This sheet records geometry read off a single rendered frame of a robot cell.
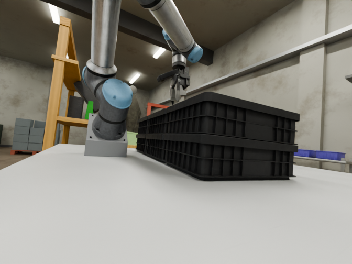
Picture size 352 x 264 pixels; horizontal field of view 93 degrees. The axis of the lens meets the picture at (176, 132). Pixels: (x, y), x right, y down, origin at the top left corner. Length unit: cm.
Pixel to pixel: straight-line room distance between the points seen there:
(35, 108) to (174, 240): 872
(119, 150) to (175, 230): 64
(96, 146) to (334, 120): 289
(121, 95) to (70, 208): 50
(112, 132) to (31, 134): 584
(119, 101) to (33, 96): 828
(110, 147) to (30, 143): 583
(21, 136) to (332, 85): 715
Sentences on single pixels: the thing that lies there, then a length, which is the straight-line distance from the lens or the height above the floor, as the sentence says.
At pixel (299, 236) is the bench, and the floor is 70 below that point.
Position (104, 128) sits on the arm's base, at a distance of 77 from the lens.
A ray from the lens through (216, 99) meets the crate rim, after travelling 45.
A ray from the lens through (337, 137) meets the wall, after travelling 304.
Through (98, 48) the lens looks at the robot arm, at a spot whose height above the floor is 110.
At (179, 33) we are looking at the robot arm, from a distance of 71.
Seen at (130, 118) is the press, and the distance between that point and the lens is 765.
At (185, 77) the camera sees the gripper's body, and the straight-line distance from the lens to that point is 90.
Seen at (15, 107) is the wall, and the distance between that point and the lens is 896.
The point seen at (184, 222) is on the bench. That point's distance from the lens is 22.
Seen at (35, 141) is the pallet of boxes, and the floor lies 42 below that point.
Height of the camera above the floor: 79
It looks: 3 degrees up
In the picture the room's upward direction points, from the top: 5 degrees clockwise
